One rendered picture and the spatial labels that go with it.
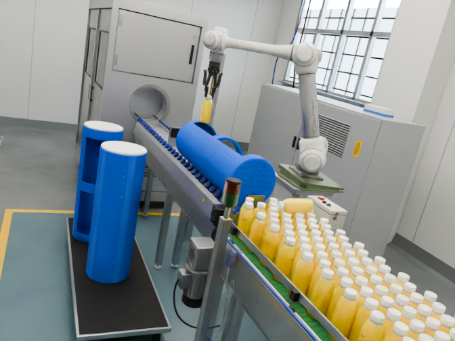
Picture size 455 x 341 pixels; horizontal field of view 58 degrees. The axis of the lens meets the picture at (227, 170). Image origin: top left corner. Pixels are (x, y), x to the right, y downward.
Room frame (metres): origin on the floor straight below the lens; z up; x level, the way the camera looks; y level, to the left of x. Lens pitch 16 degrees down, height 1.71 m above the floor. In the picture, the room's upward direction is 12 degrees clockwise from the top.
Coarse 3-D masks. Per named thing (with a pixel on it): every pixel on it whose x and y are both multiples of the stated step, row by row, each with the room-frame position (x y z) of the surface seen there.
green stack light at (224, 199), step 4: (224, 192) 1.50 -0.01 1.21; (224, 196) 1.49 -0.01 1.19; (228, 196) 1.48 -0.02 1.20; (232, 196) 1.49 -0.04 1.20; (236, 196) 1.49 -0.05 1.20; (224, 200) 1.49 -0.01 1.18; (228, 200) 1.48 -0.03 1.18; (232, 200) 1.49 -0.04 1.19; (236, 200) 1.50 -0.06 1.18; (224, 204) 1.49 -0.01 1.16; (228, 204) 1.48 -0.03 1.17; (232, 204) 1.49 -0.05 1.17; (236, 204) 1.50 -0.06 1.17
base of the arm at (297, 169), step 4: (296, 164) 2.76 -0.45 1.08; (292, 168) 2.66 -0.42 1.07; (296, 168) 2.64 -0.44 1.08; (300, 168) 2.61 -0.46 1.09; (296, 172) 2.62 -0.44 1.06; (300, 172) 2.60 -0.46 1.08; (304, 172) 2.59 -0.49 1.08; (300, 176) 2.56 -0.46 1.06; (304, 176) 2.55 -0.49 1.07; (308, 176) 2.57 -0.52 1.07; (312, 176) 2.59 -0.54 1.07; (316, 176) 2.61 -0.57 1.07; (320, 180) 2.61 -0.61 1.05
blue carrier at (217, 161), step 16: (192, 128) 2.67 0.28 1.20; (208, 128) 2.87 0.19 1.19; (176, 144) 2.76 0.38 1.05; (192, 144) 2.51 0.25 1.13; (208, 144) 2.37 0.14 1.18; (224, 144) 2.29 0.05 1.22; (192, 160) 2.48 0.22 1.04; (208, 160) 2.26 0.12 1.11; (224, 160) 2.13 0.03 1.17; (240, 160) 2.05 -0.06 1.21; (256, 160) 2.06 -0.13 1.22; (208, 176) 2.26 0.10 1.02; (224, 176) 2.06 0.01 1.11; (240, 176) 2.03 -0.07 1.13; (256, 176) 2.07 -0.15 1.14; (272, 176) 2.12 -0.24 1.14; (240, 192) 2.04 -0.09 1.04; (256, 192) 2.08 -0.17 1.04
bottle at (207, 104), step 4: (204, 100) 2.73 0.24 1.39; (208, 100) 2.72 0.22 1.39; (204, 104) 2.72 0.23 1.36; (208, 104) 2.72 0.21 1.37; (212, 104) 2.74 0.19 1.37; (204, 108) 2.72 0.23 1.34; (208, 108) 2.72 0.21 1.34; (204, 112) 2.72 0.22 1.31; (208, 112) 2.72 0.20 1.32; (200, 116) 2.73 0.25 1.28; (204, 116) 2.71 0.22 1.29; (208, 116) 2.72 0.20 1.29; (200, 120) 2.72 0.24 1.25; (204, 120) 2.71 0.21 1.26; (208, 120) 2.73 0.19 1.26
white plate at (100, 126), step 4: (84, 124) 2.87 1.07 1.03; (88, 124) 2.87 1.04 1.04; (92, 124) 2.89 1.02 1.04; (96, 124) 2.92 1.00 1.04; (100, 124) 2.95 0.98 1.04; (104, 124) 2.97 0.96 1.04; (108, 124) 3.00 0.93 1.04; (112, 124) 3.03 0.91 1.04; (116, 124) 3.06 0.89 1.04; (92, 128) 2.81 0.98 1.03; (96, 128) 2.82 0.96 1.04; (100, 128) 2.84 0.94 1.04; (104, 128) 2.87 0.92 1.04; (108, 128) 2.89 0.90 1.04; (112, 128) 2.92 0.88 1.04; (116, 128) 2.94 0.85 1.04; (120, 128) 2.97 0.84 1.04
